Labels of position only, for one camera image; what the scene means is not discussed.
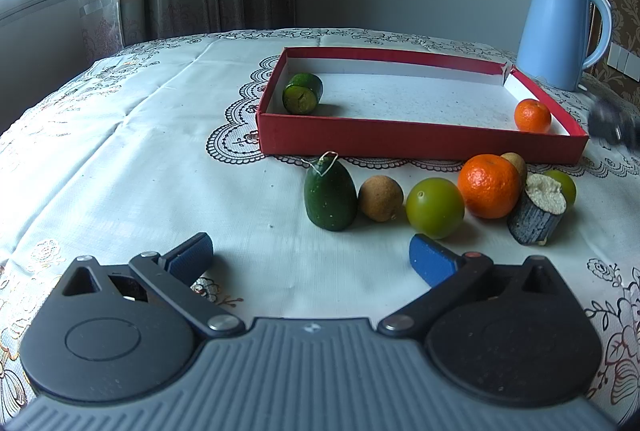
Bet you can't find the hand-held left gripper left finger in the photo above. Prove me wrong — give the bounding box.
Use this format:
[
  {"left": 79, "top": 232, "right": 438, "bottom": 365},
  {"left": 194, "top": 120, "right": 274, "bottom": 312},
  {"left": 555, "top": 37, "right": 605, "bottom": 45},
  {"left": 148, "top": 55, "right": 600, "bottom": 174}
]
[{"left": 61, "top": 233, "right": 246, "bottom": 338}]

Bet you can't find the white embroidered tablecloth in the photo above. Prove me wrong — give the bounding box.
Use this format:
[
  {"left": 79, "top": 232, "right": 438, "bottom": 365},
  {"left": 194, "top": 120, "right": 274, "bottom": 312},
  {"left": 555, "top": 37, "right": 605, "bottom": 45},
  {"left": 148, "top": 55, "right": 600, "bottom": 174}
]
[{"left": 0, "top": 27, "right": 640, "bottom": 431}]

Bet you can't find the small orange mandarin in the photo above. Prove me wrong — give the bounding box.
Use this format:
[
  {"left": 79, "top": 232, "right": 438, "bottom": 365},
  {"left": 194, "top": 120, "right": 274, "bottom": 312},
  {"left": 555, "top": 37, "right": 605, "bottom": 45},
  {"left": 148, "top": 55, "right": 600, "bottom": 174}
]
[{"left": 514, "top": 98, "right": 553, "bottom": 134}]

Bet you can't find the cut green cucumber piece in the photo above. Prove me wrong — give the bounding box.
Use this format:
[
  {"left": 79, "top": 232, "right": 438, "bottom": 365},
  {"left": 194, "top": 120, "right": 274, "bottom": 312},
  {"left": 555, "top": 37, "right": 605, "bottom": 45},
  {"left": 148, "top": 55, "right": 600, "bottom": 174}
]
[{"left": 281, "top": 72, "right": 325, "bottom": 115}]

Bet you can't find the light blue electric kettle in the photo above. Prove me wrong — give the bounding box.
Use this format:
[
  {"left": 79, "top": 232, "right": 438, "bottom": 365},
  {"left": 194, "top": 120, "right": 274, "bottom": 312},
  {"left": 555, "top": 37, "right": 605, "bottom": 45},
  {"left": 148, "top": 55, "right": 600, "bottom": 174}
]
[{"left": 515, "top": 0, "right": 613, "bottom": 93}]

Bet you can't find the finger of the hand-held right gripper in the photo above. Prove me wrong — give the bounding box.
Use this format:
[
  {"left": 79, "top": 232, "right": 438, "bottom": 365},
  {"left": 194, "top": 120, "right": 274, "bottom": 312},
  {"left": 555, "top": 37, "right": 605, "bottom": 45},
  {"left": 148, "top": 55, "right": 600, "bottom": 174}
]
[{"left": 587, "top": 98, "right": 638, "bottom": 147}]

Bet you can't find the small green tomato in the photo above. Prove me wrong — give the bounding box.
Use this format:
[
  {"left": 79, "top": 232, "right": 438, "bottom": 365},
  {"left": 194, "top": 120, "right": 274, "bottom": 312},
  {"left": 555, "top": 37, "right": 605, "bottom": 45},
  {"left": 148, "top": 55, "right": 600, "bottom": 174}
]
[{"left": 542, "top": 170, "right": 577, "bottom": 211}]

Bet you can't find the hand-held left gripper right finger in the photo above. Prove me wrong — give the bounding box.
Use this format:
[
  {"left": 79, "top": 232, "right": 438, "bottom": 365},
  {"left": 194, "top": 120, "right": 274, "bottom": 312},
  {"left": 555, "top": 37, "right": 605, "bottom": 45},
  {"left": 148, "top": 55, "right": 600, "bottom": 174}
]
[{"left": 377, "top": 233, "right": 582, "bottom": 338}]

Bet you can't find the large orange mandarin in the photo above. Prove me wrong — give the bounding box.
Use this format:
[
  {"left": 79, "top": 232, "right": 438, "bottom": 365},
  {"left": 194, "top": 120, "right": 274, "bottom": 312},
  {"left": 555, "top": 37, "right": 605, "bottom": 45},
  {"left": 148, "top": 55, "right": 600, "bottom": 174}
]
[{"left": 458, "top": 153, "right": 523, "bottom": 219}]

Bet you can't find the dark sugarcane piece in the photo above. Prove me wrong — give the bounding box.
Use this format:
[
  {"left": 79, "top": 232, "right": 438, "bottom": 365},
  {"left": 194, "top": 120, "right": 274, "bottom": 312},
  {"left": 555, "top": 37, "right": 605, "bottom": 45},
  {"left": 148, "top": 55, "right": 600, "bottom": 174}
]
[{"left": 506, "top": 173, "right": 567, "bottom": 247}]

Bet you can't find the round brown fruit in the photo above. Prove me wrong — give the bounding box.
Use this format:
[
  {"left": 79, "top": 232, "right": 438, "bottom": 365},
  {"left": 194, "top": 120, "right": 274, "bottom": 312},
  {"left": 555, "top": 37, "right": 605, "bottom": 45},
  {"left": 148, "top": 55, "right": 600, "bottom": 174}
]
[
  {"left": 358, "top": 175, "right": 405, "bottom": 223},
  {"left": 500, "top": 152, "right": 528, "bottom": 187}
]

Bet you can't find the dark green avocado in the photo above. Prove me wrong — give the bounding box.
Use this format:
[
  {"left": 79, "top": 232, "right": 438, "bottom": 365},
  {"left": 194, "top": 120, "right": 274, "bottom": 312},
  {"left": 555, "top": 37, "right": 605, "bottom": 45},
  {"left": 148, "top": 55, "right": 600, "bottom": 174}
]
[{"left": 303, "top": 151, "right": 359, "bottom": 232}]

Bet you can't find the red cardboard box tray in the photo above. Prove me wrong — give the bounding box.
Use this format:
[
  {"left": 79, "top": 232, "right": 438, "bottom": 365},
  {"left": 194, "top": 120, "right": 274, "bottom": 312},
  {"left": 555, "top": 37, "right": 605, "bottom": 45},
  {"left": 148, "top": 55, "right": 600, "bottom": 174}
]
[{"left": 256, "top": 46, "right": 591, "bottom": 167}]

